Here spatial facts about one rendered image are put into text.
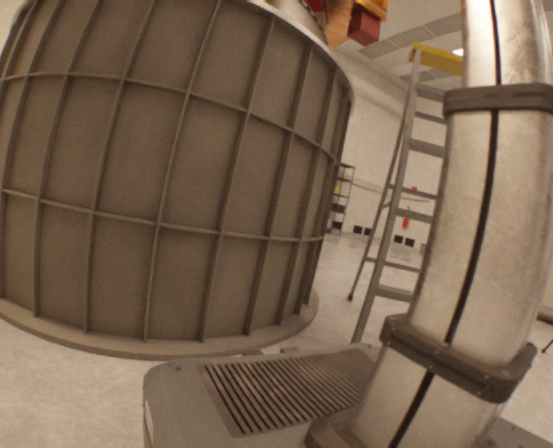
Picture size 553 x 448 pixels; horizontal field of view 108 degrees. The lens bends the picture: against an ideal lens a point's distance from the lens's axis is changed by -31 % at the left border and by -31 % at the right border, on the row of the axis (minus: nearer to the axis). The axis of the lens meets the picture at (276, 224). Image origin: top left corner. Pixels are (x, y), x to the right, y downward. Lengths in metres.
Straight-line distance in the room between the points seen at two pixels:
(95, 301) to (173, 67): 0.73
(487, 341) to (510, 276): 0.06
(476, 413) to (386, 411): 0.10
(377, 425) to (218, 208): 0.74
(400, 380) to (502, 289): 0.13
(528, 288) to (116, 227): 0.87
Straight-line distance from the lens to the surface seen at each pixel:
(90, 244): 0.88
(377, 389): 0.32
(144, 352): 0.92
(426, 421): 0.30
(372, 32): 1.86
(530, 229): 0.26
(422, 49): 1.69
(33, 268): 1.00
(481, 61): 0.34
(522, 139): 0.28
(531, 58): 0.33
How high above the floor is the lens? 0.53
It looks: 4 degrees down
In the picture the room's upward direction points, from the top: 12 degrees clockwise
